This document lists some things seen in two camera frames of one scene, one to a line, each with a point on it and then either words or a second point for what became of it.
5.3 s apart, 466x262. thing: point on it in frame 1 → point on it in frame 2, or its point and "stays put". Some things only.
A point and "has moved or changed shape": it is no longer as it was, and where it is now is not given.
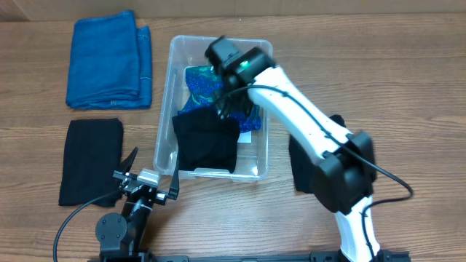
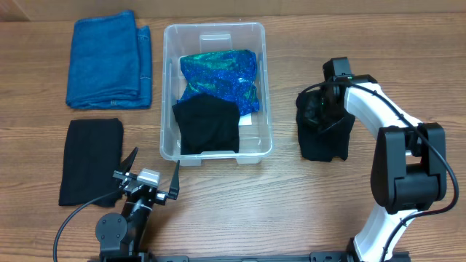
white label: [245, 137] → [245, 120]
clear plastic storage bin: [233, 148] has moved or changed shape
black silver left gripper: [162, 197] stays put
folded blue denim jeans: [110, 64] stays put
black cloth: [92, 153] stays put
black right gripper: [226, 105] → [317, 110]
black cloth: [304, 163] has moved or changed shape
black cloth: [206, 140] has moved or changed shape
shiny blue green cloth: [203, 86] has moved or changed shape
